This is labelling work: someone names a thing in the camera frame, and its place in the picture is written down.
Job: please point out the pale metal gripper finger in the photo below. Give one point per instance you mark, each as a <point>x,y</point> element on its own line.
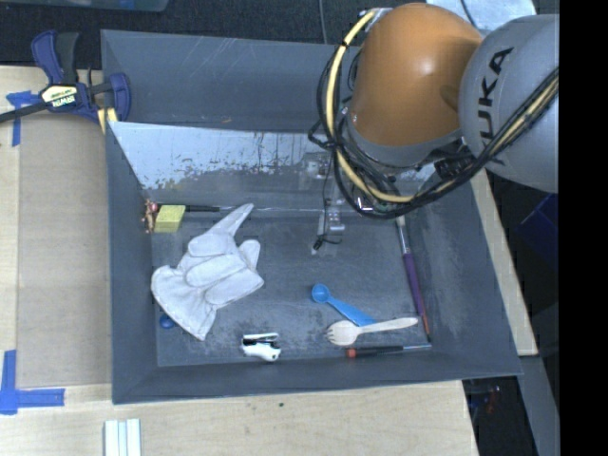
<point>336,222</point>
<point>323,226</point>

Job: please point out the grey metal bin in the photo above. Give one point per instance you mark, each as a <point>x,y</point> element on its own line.
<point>285,273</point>

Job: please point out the blue measuring spoon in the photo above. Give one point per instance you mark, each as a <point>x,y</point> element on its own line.
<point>339,304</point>

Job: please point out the pale wooden spork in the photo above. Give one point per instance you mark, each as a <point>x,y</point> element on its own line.
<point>351,331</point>

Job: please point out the white work glove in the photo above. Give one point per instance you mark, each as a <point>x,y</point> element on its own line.
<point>209,278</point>

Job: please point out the black pen with orange tip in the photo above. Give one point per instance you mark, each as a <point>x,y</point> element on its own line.
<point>380,350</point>

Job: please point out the white and black clip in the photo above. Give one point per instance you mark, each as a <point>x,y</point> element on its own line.
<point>261,347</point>

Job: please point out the yellow sponge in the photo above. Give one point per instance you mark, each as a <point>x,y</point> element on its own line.
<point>169,219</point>

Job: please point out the small blue round cap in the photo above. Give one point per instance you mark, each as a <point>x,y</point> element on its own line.
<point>165,322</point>

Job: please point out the pale wood flat board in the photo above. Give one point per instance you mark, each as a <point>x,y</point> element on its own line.
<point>62,254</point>

